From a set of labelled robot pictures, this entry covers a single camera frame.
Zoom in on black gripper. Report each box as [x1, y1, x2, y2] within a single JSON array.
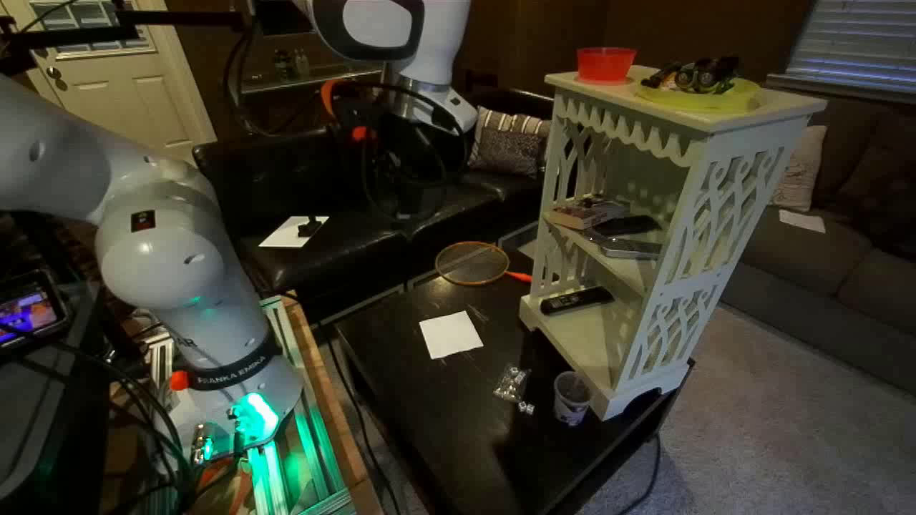
[[375, 118, 452, 212]]

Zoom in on green lit robot base platform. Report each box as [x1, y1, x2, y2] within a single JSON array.
[[140, 292, 384, 515]]

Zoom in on orange plastic bowl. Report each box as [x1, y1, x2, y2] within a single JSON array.
[[575, 43, 637, 86]]

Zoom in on black leather ottoman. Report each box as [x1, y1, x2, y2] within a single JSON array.
[[193, 122, 545, 325]]

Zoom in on patterned throw pillow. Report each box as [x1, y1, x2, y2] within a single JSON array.
[[467, 105, 551, 181]]

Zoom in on dark console table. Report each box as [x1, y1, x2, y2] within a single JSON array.
[[232, 62, 384, 125]]

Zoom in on white paper sheet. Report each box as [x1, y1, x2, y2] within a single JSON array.
[[253, 212, 332, 252]]

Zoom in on white paper card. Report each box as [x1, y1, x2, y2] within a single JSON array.
[[415, 308, 487, 364]]

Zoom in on black remote control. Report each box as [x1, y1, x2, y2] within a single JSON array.
[[538, 282, 617, 318]]

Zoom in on plastic bag with dice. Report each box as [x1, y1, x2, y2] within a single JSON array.
[[491, 364, 531, 404]]

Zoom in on white lattice shelf unit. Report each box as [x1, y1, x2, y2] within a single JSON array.
[[515, 62, 829, 422]]

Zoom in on clear plastic cup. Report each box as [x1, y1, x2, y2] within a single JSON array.
[[551, 368, 595, 430]]

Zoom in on white panel door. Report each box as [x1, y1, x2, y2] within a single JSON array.
[[2, 0, 219, 166]]

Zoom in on dark jumbled small objects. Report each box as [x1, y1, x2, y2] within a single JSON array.
[[637, 53, 744, 96]]

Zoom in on green plate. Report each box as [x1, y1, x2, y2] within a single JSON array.
[[634, 73, 766, 113]]

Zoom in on light sofa cushion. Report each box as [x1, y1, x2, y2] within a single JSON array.
[[769, 122, 829, 215]]

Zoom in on small white paper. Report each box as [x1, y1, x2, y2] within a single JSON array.
[[776, 206, 829, 238]]

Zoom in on tablet with lit screen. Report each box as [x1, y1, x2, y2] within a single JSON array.
[[0, 274, 70, 357]]

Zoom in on grey sofa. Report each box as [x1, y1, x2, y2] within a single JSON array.
[[717, 95, 916, 398]]

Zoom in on black equipment cart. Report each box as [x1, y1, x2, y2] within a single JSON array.
[[0, 212, 112, 515]]

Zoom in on white window blinds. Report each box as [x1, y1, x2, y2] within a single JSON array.
[[766, 0, 916, 105]]

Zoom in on orange cable band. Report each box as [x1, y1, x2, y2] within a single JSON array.
[[316, 78, 342, 119]]

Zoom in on black power cable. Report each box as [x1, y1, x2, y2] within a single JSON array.
[[617, 432, 667, 515]]

